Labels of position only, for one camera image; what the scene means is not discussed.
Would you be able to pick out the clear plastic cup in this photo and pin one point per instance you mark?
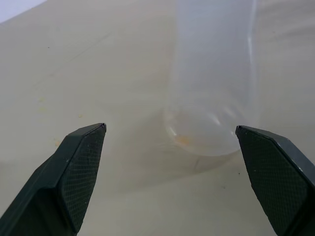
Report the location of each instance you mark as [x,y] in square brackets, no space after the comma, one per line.
[211,81]

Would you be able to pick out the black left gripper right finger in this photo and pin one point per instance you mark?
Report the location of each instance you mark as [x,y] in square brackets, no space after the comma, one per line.
[275,182]

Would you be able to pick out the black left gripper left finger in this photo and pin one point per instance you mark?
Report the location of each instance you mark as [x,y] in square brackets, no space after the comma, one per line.
[61,186]

